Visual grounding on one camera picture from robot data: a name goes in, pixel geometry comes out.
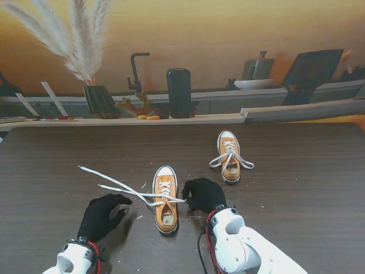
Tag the white shoelace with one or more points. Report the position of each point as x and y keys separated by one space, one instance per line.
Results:
x=231 y=153
x=176 y=200

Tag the printed kitchen backdrop banner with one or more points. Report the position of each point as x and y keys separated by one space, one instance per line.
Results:
x=199 y=34

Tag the right robot hand black glove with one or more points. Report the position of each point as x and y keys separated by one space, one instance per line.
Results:
x=208 y=195

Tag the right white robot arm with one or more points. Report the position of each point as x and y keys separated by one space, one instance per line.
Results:
x=236 y=245

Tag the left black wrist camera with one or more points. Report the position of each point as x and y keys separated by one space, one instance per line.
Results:
x=102 y=255

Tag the left robot hand black glove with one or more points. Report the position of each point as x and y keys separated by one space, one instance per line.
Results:
x=95 y=219

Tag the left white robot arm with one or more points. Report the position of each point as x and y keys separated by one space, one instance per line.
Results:
x=74 y=259

